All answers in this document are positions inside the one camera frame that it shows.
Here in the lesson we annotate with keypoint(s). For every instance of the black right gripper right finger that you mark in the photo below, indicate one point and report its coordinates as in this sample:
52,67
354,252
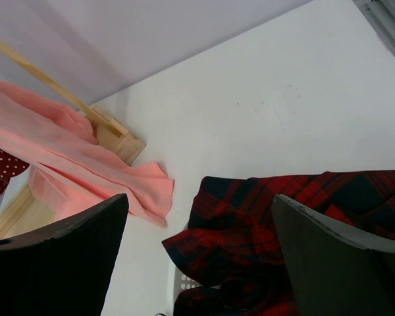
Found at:
334,268

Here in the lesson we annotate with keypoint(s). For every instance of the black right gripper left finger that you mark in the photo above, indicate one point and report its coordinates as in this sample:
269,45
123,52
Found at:
63,268

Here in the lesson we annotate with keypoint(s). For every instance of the red plaid skirt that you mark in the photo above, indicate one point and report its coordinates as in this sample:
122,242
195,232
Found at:
231,248

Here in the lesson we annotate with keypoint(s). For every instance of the pink skirt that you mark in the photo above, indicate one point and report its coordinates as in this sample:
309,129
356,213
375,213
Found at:
69,170

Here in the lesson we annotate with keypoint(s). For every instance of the wooden clothes rack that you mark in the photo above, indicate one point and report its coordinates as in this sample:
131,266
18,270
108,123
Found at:
24,213

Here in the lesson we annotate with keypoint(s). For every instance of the white perforated plastic basket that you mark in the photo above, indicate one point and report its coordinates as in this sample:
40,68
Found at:
182,282

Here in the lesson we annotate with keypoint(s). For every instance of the aluminium frame post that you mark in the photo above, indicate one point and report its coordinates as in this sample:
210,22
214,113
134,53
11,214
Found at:
381,16

